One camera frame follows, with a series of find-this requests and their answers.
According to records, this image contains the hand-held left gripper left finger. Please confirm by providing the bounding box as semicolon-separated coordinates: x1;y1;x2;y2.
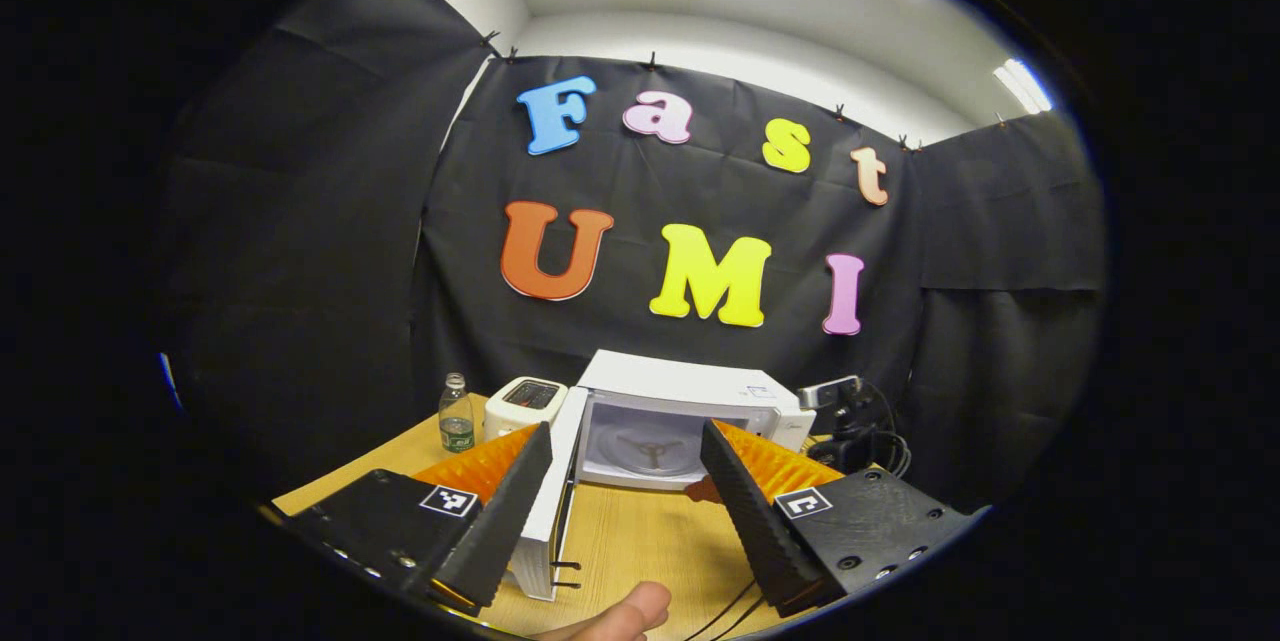
268;423;554;617

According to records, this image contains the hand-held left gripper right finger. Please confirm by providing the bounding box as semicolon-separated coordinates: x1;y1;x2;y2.
700;421;991;620

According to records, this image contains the white microwave oven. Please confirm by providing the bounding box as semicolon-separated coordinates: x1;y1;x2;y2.
505;349;816;602

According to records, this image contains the clear plastic water bottle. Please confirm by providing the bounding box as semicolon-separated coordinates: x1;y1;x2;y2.
438;373;477;454

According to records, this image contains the white toaster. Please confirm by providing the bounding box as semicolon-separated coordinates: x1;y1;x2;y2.
484;377;569;442

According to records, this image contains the black backdrop cloth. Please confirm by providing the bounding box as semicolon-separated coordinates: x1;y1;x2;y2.
160;0;1111;512

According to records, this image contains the ceiling light panel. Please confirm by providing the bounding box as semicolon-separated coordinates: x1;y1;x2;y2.
993;58;1053;114

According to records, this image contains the black cable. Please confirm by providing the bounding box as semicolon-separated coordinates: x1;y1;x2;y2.
685;576;773;641
860;381;913;478

